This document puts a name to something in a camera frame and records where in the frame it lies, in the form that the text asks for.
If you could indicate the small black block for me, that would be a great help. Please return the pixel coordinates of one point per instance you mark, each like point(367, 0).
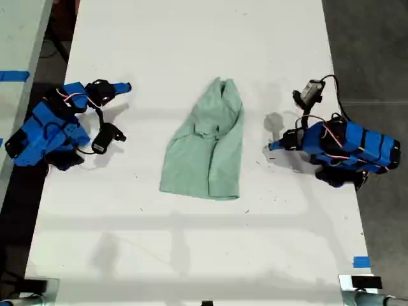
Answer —
point(207, 303)

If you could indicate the long blue tape strip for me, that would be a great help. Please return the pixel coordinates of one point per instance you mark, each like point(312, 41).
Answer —
point(14, 76)

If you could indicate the pale green T-shirt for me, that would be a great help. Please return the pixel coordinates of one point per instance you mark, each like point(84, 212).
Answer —
point(204, 153)

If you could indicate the small blue tape piece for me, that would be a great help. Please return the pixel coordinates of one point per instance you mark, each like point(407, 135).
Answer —
point(361, 262)

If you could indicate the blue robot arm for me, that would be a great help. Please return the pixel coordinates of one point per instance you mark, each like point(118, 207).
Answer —
point(41, 121)
point(357, 143)

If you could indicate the black clamp box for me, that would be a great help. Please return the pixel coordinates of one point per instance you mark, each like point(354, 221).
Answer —
point(39, 285)

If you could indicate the white box with black panel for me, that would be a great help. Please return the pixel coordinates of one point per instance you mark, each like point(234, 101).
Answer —
point(345, 282)

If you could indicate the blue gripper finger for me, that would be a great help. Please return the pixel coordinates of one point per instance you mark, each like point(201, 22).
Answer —
point(276, 145)
point(121, 87)

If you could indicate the short black camera stalk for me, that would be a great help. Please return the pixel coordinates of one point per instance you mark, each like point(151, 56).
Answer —
point(100, 116)
point(305, 114)

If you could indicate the black camera box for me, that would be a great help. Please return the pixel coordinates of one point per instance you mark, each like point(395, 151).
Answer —
point(105, 138)

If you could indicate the grey camera box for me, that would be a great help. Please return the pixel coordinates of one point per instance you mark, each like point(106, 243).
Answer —
point(310, 90)

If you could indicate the grey metal tube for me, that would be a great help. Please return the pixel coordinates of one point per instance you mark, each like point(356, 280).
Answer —
point(22, 301)
point(373, 299)

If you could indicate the grey side table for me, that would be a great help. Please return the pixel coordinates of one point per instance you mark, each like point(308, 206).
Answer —
point(19, 48)

